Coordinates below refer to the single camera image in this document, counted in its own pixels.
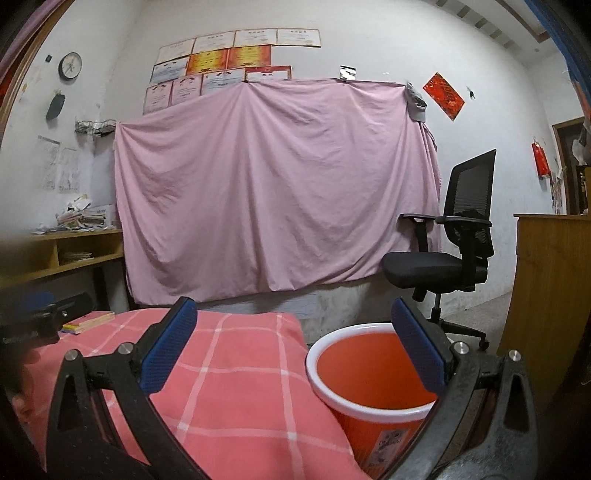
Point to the pink hanging sheet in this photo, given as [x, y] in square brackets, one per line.
[270, 187]

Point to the round wall clock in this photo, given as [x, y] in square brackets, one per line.
[70, 66]

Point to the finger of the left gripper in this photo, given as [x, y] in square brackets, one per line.
[68, 309]
[32, 301]

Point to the black office chair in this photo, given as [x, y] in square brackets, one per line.
[454, 247]

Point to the red paper wall decoration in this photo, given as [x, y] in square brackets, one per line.
[445, 96]

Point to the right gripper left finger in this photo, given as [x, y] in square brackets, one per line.
[102, 423]

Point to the wooden wall shelf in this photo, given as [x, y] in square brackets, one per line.
[42, 256]

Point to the yellow book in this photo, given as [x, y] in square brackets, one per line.
[71, 329]

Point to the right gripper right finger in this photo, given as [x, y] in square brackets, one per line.
[483, 424]

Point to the orange white trash bin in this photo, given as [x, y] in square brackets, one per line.
[365, 376]

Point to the pile of papers on shelf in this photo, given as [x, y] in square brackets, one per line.
[81, 215]

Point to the wall certificates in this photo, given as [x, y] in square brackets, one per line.
[205, 64]

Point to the pink book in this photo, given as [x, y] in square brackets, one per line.
[92, 320]

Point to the black hanging wall object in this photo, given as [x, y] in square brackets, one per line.
[55, 106]

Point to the wooden cabinet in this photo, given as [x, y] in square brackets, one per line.
[550, 301]

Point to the printed wall papers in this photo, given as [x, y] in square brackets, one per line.
[57, 167]

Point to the left hand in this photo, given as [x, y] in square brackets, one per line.
[23, 402]

